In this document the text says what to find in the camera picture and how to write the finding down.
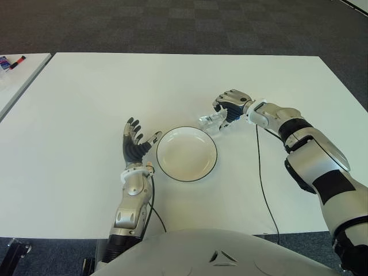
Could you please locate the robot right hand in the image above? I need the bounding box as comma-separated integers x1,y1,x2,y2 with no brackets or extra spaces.
212,89,255,131

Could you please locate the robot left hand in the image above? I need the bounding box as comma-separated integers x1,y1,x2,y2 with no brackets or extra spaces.
122,117,163,167

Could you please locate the clear water bottle blue cap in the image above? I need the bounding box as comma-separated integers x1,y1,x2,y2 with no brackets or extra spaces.
198,112,227,135

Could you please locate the white plate black rim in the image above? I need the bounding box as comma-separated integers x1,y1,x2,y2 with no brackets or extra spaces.
156,125,219,182

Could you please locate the white side table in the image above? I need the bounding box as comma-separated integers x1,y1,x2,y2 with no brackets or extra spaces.
0,53,52,121

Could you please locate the grey robot torso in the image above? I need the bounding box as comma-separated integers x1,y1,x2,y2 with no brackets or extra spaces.
91,228,343,276

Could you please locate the red black marker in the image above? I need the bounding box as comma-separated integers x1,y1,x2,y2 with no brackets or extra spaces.
9,55,26,70

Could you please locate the black table foot caster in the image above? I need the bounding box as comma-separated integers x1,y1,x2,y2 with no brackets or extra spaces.
7,237,32,261

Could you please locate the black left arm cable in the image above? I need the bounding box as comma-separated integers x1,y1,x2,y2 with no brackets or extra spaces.
148,174,168,233

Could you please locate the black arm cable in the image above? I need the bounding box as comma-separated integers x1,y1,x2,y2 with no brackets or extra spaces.
255,126,280,244
148,174,168,233

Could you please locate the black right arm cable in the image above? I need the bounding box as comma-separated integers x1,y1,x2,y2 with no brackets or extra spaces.
255,126,280,244

